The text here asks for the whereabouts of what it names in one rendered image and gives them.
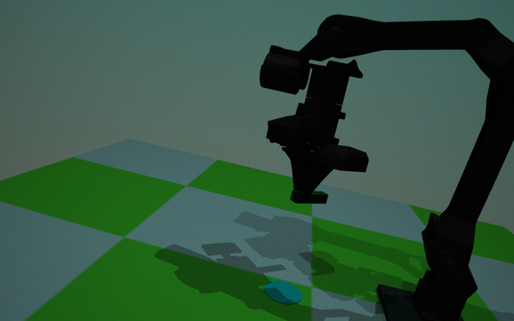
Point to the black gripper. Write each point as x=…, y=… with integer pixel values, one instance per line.
x=312, y=162

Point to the teal flat circle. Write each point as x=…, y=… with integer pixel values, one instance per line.
x=282, y=292

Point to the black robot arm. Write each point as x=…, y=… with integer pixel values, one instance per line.
x=449, y=238

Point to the dark green rectangular post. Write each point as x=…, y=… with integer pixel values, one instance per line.
x=317, y=197

